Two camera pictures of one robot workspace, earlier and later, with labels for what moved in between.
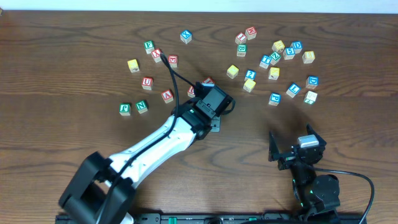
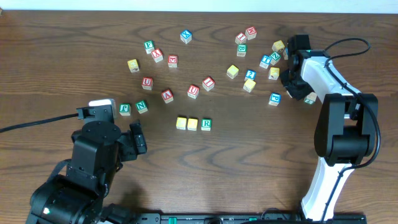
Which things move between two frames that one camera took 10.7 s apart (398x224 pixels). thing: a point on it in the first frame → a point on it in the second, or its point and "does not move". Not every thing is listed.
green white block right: (310, 97) does not move
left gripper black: (199, 86) → (137, 140)
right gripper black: (294, 156) → (292, 82)
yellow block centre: (232, 71) does not move
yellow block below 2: (249, 84) does not move
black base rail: (212, 218) does not move
